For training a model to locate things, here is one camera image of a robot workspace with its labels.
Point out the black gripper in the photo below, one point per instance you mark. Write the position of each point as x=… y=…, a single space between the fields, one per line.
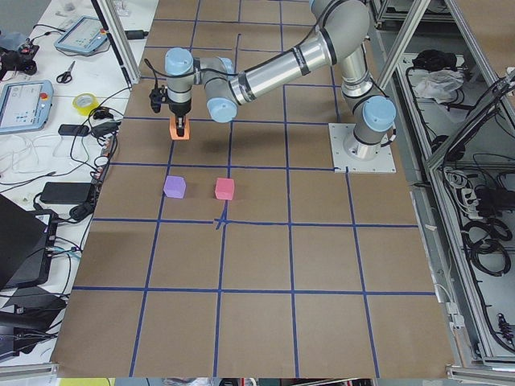
x=179 y=109

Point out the orange foam cube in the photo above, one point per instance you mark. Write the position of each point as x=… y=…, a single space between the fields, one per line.
x=179 y=129

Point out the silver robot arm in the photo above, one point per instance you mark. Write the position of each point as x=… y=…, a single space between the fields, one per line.
x=337 y=38

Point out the purple foam cube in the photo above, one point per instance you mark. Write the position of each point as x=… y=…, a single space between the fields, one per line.
x=174 y=187

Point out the small black charger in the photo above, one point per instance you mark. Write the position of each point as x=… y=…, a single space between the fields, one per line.
x=101 y=113

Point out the pink foam cube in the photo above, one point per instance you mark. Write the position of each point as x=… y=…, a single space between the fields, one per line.
x=224 y=189

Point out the yellow tape roll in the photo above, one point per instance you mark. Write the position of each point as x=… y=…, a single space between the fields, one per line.
x=85 y=103

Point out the black power adapter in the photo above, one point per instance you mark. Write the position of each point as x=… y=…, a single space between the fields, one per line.
x=73 y=130

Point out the upper teach pendant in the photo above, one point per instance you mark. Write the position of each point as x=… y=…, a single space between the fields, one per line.
x=84 y=37

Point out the teach pendant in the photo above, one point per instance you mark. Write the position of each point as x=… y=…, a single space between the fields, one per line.
x=84 y=37
x=25 y=106

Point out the large black power brick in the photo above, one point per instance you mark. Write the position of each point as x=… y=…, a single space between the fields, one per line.
x=65 y=192

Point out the lower teach pendant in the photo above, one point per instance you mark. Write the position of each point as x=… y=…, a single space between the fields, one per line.
x=25 y=106

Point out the black laptop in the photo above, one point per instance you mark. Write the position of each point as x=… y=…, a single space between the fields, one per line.
x=26 y=239

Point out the crumpled white cloth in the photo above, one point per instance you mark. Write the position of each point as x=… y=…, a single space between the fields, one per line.
x=440 y=86

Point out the black handled scissors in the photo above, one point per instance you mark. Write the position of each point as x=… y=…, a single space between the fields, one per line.
x=66 y=76

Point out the aluminium frame post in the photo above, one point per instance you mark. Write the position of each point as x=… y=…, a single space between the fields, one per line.
x=107 y=14

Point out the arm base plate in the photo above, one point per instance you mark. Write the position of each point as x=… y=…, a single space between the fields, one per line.
x=351 y=156

